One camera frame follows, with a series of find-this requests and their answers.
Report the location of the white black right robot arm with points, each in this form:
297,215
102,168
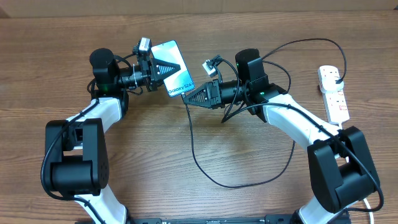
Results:
342,171

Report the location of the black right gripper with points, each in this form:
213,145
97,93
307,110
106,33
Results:
213,94

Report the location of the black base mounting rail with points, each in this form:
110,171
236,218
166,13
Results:
268,219

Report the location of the white charger plug adapter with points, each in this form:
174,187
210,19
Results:
331,84

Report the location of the white power strip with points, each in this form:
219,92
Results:
335,103

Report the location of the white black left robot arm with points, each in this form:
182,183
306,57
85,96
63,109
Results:
75,165

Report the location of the blue Galaxy smartphone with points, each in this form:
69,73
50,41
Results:
181,81

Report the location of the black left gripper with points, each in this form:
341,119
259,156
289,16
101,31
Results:
148,66

